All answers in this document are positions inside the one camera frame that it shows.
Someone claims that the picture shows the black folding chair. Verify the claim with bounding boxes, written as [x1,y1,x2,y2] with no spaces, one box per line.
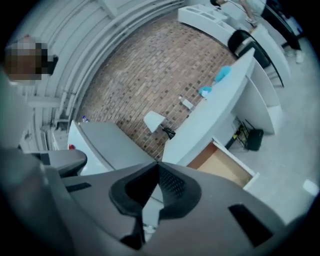
[227,29,286,88]

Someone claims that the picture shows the white shelf cabinet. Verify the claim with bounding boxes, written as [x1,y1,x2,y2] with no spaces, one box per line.
[177,4,292,78]

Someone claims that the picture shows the black storage basket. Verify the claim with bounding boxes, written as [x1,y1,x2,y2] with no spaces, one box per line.
[233,118,265,152]

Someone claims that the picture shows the small white box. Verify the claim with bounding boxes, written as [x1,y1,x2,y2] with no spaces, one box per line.
[181,98,196,111]

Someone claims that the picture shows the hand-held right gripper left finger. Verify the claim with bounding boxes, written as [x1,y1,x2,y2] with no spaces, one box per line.
[49,161,160,256]

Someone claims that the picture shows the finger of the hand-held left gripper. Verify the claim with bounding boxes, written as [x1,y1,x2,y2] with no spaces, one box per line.
[32,149,88,178]

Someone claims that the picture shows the teal and white plush toy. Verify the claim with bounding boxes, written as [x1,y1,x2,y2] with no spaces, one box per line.
[199,85,213,98]

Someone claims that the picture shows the white desk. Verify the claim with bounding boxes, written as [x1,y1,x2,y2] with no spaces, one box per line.
[161,47,283,176]

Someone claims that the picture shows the white drawer unit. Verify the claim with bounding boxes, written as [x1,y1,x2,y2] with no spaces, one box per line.
[186,136,261,192]

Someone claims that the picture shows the white shade table lamp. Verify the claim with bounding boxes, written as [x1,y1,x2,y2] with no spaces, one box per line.
[143,111,177,141]

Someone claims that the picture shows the teal cloth packet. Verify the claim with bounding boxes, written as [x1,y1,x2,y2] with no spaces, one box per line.
[214,65,232,83]

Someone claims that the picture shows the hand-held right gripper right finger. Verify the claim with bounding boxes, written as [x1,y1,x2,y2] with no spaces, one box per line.
[144,161,288,256]

